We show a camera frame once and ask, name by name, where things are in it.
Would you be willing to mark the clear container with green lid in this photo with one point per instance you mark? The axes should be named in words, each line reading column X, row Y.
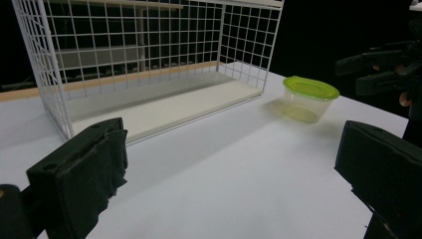
column 310, row 89

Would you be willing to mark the wooden edge strip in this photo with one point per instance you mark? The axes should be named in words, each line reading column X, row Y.
column 20, row 93

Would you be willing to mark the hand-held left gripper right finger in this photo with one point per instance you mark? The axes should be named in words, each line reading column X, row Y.
column 388, row 169

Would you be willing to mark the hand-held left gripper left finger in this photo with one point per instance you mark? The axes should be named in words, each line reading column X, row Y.
column 79, row 172

